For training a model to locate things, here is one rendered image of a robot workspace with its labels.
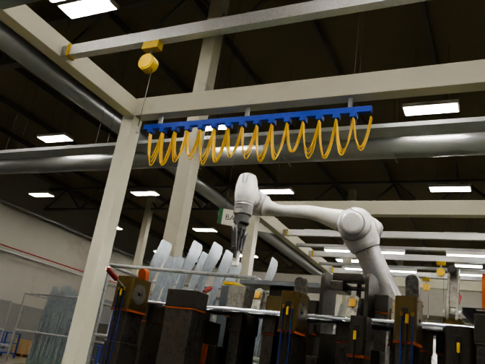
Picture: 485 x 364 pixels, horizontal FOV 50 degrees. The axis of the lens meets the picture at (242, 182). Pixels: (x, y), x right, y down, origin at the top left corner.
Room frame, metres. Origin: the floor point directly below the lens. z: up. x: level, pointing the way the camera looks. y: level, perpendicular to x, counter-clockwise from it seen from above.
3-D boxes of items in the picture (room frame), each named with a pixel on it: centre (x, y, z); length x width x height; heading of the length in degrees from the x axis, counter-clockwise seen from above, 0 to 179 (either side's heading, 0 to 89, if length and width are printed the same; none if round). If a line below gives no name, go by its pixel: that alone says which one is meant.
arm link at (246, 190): (2.36, -0.03, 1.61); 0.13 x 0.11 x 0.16; 162
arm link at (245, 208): (2.35, -0.02, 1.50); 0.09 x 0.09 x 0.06
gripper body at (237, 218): (2.35, -0.02, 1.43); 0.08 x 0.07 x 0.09; 148
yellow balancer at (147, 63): (3.81, 0.93, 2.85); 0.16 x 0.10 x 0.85; 62
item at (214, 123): (4.71, 0.05, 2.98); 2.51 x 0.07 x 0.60; 62
